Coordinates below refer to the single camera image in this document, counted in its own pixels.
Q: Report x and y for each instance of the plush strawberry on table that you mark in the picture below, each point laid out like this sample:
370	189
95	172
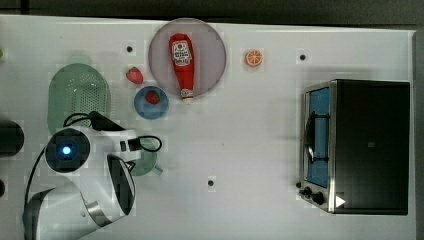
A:
134	75

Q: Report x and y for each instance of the black round pan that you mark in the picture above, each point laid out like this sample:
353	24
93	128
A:
11	138

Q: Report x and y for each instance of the green perforated colander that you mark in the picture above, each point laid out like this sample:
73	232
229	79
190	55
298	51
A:
78	87

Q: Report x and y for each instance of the grey round plate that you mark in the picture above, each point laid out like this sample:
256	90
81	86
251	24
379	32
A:
209	55

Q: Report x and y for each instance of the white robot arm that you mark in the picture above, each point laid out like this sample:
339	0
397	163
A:
100	189

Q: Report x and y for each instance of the silver black toaster oven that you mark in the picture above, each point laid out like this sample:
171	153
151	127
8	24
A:
356	147

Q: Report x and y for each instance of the blue mug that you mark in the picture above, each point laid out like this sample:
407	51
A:
147	110

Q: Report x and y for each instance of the orange slice toy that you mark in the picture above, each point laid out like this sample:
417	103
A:
253	58

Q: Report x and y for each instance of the green mug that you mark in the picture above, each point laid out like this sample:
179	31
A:
148	160

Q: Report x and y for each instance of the red plush ketchup bottle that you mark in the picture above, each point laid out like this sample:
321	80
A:
183	61

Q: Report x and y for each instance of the red strawberry in mug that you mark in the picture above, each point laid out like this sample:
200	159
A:
152	97

